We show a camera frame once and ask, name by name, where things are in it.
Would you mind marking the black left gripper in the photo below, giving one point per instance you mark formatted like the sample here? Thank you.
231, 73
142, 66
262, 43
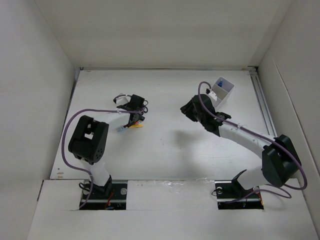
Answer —
131, 124

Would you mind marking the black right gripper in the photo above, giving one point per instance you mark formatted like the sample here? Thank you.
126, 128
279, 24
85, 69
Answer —
187, 109

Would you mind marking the orange cap black highlighter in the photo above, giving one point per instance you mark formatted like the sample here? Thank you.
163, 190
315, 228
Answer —
139, 120

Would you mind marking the black handled scissors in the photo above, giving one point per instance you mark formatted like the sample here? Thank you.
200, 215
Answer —
144, 108

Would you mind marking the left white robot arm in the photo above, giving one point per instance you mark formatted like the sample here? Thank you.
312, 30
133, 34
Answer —
88, 143

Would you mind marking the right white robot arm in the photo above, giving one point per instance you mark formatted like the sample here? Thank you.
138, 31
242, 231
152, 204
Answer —
279, 160

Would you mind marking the yellow utility knife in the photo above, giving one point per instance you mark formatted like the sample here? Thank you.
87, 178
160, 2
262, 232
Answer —
136, 126

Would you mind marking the white divided container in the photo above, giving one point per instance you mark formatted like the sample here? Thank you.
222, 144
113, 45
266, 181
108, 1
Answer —
223, 93

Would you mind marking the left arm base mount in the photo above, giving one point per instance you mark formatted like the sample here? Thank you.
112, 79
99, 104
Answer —
111, 197

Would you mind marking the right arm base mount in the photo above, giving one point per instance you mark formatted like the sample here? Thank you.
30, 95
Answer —
230, 195

